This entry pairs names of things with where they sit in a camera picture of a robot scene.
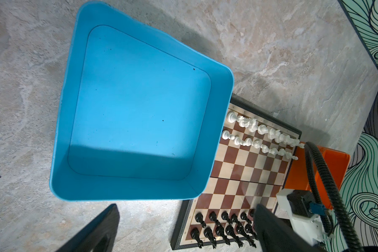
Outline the black corrugated cable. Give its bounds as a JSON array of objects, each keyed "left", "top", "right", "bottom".
[{"left": 304, "top": 141, "right": 364, "bottom": 252}]

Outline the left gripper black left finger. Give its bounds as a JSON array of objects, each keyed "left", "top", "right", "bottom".
[{"left": 58, "top": 204, "right": 120, "bottom": 252}]

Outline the orange plastic tray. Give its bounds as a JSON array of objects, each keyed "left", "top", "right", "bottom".
[{"left": 283, "top": 145, "right": 351, "bottom": 210}]

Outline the blue plastic tray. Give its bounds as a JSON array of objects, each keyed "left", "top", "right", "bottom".
[{"left": 49, "top": 1, "right": 234, "bottom": 201}]

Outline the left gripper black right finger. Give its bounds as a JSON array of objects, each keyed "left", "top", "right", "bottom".
[{"left": 254, "top": 204, "right": 324, "bottom": 252}]

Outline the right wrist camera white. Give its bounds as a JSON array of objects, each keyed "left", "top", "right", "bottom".
[{"left": 276, "top": 189, "right": 334, "bottom": 246}]

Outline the folding chessboard brown cream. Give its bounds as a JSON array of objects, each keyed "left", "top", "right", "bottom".
[{"left": 169, "top": 93, "right": 302, "bottom": 251}]

